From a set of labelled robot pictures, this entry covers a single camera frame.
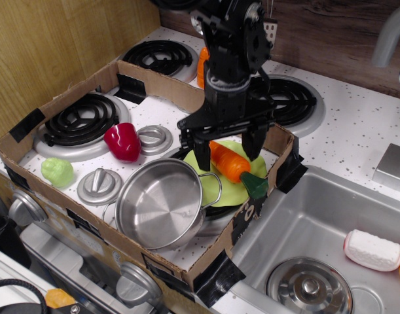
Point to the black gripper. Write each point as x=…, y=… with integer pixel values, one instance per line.
x=226, y=113

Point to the orange toy carrot green top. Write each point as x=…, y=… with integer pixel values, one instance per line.
x=237, y=170

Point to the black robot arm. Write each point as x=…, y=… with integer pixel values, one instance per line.
x=234, y=35

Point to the light green plastic plate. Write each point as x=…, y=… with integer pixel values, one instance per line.
x=232, y=194

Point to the black burner under plate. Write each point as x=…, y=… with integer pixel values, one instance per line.
x=216, y=217

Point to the cardboard fence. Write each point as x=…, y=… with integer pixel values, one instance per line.
x=72, y=220

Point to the silver stove knob centre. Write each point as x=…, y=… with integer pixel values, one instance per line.
x=154, y=139

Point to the silver stove knob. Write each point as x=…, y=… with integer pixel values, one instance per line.
x=154, y=139
x=99, y=187

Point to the black burner back right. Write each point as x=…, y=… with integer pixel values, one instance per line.
x=299, y=107

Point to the stainless steel pot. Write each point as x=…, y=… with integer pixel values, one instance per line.
x=160, y=205

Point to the orange toy cone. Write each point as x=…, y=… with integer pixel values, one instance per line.
x=203, y=58

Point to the red toy bell pepper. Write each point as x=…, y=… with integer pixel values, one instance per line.
x=123, y=142

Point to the stainless steel sink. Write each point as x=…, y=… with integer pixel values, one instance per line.
x=312, y=220

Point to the hanging silver strainer spoon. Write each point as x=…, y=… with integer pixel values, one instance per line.
x=196, y=22

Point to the hanging silver spatula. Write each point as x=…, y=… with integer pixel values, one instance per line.
x=270, y=23

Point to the silver stove knob front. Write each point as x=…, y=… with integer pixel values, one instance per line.
x=99, y=187

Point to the black burner front left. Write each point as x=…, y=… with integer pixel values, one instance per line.
x=76, y=133

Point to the steel pot lid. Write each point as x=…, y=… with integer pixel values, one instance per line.
x=308, y=285

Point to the silver oven knob right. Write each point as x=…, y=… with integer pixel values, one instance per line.
x=135, y=287

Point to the silver oven knob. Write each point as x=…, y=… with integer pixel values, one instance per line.
x=25, y=210
x=135, y=287

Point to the light green toy vegetable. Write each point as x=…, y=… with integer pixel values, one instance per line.
x=57, y=171

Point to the white and red toy food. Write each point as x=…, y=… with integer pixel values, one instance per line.
x=371, y=251

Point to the silver faucet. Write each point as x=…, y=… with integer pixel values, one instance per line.
x=387, y=41

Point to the silver oven knob left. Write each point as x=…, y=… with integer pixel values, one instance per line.
x=25, y=210

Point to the yellow orange toy piece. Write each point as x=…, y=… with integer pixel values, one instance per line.
x=57, y=298

